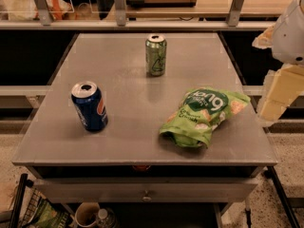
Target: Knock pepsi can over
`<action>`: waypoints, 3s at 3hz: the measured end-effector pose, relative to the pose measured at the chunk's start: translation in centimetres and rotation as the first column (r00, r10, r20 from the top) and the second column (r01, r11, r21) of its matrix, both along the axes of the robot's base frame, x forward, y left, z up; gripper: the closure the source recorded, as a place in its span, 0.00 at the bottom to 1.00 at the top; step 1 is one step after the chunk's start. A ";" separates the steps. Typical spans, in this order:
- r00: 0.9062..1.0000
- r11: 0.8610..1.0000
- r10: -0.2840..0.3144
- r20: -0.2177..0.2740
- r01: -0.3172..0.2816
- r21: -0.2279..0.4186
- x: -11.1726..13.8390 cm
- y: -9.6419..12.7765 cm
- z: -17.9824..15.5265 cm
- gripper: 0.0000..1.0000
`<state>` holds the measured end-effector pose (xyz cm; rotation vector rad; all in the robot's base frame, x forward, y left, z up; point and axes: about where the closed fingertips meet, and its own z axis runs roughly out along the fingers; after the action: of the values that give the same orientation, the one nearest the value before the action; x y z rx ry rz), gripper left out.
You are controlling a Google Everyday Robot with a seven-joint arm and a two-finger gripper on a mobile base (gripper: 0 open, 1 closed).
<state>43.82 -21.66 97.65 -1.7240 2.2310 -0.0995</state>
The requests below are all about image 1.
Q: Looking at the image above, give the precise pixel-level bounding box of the green chip bag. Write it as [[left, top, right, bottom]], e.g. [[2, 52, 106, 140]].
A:
[[160, 87, 250, 147]]

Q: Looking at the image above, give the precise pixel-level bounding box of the green snack bag in basket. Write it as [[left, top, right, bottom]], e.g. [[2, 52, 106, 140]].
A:
[[27, 199, 69, 228]]

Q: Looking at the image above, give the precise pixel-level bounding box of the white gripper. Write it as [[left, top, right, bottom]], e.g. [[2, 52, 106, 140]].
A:
[[252, 0, 304, 122]]

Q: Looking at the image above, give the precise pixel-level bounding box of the black wire basket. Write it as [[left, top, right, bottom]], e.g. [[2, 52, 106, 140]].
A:
[[18, 188, 42, 228]]

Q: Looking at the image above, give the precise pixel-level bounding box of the orange white bag behind glass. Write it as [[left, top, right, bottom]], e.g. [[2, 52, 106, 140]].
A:
[[6, 0, 73, 21]]

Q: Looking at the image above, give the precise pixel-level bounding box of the grey table drawer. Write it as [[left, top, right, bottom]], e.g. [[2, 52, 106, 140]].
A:
[[34, 178, 257, 203]]

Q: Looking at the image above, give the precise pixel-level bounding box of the plastic bottle below table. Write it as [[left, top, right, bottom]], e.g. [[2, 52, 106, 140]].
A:
[[96, 208, 118, 228]]

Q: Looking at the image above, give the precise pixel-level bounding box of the green soda can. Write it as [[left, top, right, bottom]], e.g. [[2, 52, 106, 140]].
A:
[[145, 33, 167, 76]]

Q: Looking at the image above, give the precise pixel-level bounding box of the paper cup below table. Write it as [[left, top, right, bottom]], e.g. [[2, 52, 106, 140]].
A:
[[75, 202, 100, 228]]

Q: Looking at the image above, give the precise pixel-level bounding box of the blue pepsi can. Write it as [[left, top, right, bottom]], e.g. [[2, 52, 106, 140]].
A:
[[71, 81, 108, 132]]

